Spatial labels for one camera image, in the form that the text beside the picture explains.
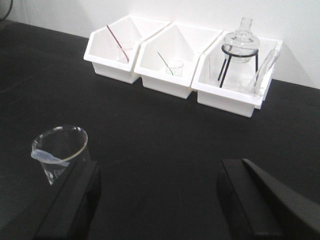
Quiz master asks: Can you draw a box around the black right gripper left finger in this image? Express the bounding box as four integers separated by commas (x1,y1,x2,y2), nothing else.
0,161,101,240

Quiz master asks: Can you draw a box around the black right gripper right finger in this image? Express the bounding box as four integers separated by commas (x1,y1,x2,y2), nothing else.
216,159,320,240

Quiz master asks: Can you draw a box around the large clear glass beaker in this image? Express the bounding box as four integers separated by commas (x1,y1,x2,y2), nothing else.
31,125,91,185

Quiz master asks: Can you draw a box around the right white plastic bin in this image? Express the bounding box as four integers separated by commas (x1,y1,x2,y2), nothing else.
191,31,283,118

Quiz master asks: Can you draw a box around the white plastic bin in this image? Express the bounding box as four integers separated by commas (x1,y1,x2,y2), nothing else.
134,22,222,99
191,31,283,118
83,15,170,84

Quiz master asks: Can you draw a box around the clear glass tube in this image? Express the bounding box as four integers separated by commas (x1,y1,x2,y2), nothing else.
251,49,280,96

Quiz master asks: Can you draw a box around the green stirring rod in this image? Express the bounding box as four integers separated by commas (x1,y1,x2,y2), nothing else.
157,51,174,76

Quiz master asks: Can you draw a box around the small beaker with green rod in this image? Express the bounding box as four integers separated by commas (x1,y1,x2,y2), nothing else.
165,59,184,77

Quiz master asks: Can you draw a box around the clear round glass flask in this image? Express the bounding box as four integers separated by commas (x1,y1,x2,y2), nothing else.
223,17,260,56

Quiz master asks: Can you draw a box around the left white plastic bin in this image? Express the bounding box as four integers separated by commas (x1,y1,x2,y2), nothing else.
83,15,170,84

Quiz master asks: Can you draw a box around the small beaker with red rod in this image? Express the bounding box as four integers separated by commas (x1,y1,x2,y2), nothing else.
117,40,134,64

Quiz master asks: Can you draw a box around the middle white plastic bin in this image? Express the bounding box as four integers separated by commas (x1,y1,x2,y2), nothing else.
134,22,222,99

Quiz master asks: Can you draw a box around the red stirring rod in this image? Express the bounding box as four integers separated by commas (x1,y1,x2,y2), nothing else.
106,25,130,63

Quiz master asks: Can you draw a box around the black power cable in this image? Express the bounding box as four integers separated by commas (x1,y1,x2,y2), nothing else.
0,0,14,22

